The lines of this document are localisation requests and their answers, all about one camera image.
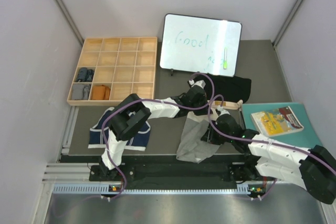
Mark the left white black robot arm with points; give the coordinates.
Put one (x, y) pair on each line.
(131, 114)

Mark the black underwear beige waistband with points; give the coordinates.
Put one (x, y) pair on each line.
(233, 89)

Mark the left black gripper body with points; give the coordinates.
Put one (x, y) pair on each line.
(202, 102)

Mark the rolled dark patterned socks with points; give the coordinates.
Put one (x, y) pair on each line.
(85, 75)

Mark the small whiteboard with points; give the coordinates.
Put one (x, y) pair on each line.
(196, 44)

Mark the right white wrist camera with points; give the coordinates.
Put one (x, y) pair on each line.
(220, 111)

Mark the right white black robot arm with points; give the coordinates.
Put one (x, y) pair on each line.
(312, 169)

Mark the teal folder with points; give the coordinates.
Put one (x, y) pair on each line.
(306, 138)

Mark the wooden compartment tray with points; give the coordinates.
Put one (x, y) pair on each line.
(125, 64)

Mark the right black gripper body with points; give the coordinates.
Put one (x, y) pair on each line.
(216, 137)

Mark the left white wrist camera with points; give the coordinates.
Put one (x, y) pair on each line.
(193, 83)

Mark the grey underwear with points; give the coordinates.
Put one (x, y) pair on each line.
(192, 148)

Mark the green marker pen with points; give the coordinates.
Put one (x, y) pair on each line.
(225, 58)

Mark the rolled orange cloth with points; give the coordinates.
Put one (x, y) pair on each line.
(100, 92)

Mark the yellow paperback book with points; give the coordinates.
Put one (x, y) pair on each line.
(276, 122)

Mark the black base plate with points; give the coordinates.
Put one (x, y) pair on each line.
(137, 170)

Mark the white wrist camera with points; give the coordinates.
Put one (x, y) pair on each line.
(220, 111)
(193, 83)

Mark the rolled grey cloth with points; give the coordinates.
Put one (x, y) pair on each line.
(80, 91)

